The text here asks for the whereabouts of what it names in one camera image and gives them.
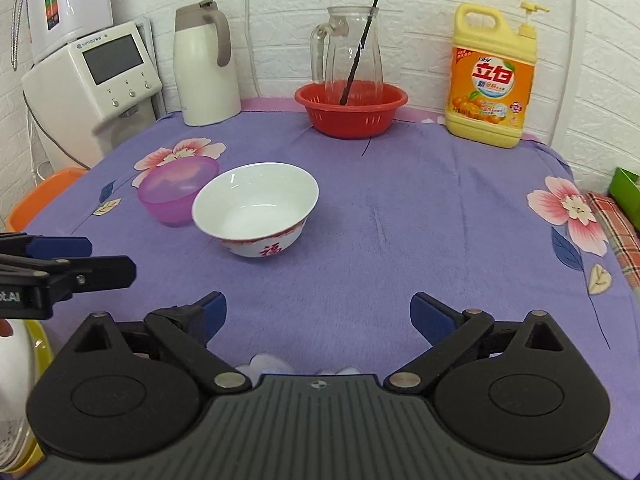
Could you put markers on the red plastic colander basket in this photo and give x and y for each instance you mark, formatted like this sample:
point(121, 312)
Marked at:
point(350, 122)

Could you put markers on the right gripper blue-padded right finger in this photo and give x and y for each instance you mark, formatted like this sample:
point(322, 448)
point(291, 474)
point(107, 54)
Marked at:
point(454, 338)

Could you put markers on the purple plastic bowl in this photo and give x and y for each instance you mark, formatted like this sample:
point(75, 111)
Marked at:
point(168, 192)

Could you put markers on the black stirring stick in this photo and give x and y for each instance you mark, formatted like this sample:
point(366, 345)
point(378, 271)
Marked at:
point(355, 62)

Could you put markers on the purple floral tablecloth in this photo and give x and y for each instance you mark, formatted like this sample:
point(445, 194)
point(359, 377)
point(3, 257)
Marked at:
point(414, 210)

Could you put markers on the orange plastic basin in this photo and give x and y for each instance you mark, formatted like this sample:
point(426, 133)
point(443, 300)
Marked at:
point(40, 197)

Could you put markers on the yellow dish soap jug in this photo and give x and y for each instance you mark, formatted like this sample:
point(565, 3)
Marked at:
point(492, 73)

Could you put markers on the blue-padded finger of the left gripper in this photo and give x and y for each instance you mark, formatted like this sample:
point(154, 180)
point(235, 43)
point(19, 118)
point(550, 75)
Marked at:
point(44, 247)
point(75, 275)

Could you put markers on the white floral deep plate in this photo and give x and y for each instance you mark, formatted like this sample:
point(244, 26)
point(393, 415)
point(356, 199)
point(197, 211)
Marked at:
point(17, 376)

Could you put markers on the white ceramic bowl red pattern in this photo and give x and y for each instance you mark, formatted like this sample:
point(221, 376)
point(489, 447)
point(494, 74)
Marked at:
point(256, 210)

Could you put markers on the white pipe on wall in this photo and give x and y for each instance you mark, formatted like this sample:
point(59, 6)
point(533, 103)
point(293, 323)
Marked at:
point(575, 53)

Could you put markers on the white thermos jug grey lid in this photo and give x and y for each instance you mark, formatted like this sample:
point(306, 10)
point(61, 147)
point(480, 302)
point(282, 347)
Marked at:
point(204, 69)

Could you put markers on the green box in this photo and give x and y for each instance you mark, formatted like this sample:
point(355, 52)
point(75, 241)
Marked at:
point(624, 189)

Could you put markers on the plaid cloth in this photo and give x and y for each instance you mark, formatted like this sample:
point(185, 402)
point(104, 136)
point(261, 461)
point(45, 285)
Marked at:
point(621, 234)

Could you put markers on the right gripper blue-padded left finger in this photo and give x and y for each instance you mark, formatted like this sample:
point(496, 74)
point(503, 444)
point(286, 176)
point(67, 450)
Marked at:
point(184, 333)

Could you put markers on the white water dispenser with screen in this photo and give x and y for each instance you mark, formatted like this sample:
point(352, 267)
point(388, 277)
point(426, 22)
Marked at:
point(92, 95)

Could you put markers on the white water purifier unit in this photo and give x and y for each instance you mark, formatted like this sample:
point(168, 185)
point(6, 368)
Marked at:
point(54, 23)

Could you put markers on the clear glass pitcher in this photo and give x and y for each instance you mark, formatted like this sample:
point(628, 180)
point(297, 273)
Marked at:
point(333, 46)

